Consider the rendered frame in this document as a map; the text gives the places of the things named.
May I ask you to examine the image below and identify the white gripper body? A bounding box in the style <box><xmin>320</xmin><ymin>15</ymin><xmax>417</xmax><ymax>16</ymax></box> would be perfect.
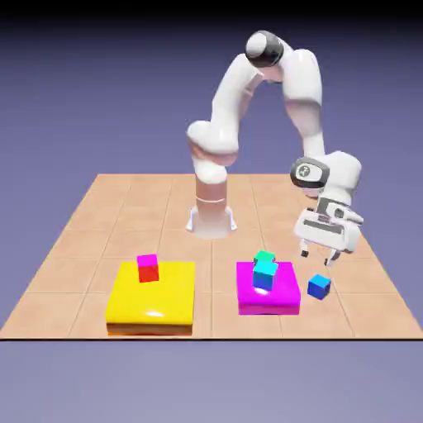
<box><xmin>292</xmin><ymin>207</ymin><xmax>362</xmax><ymax>254</ymax></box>

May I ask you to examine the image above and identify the small blue cube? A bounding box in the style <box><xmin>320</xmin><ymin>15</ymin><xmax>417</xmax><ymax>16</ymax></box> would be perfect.
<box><xmin>307</xmin><ymin>273</ymin><xmax>332</xmax><ymax>301</ymax></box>

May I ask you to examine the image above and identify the small cyan cube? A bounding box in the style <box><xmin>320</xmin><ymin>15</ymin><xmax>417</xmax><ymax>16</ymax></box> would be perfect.
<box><xmin>252</xmin><ymin>259</ymin><xmax>279</xmax><ymax>292</ymax></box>

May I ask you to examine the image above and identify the small red cube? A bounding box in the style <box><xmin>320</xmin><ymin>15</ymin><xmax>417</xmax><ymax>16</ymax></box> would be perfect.
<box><xmin>136</xmin><ymin>253</ymin><xmax>160</xmax><ymax>284</ymax></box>

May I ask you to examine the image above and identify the large magenta box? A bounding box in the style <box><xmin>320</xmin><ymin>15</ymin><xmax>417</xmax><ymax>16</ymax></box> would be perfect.
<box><xmin>235</xmin><ymin>260</ymin><xmax>302</xmax><ymax>316</ymax></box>

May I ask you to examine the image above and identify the large yellow box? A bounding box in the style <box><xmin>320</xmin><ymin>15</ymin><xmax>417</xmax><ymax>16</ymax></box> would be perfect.
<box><xmin>105</xmin><ymin>260</ymin><xmax>196</xmax><ymax>337</ymax></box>

